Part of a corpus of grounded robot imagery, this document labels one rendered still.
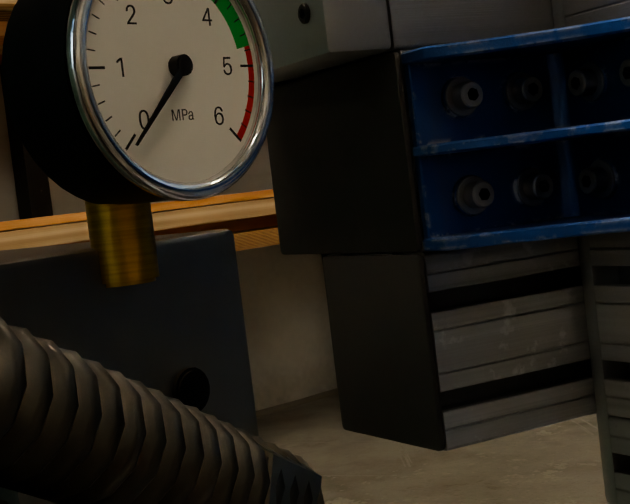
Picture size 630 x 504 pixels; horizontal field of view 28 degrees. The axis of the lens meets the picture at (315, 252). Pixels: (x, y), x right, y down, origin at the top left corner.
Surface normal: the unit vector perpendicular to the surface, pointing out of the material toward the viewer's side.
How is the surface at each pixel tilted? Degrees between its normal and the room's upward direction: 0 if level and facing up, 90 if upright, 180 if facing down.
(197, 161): 90
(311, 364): 90
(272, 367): 90
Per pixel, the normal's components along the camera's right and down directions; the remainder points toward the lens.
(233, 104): 0.75, -0.06
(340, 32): 0.47, -0.01
